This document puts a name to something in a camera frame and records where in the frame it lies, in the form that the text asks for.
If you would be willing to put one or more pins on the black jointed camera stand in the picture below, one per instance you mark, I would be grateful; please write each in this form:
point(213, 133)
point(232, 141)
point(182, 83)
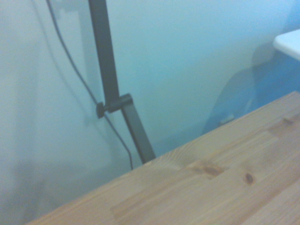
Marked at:
point(105, 58)

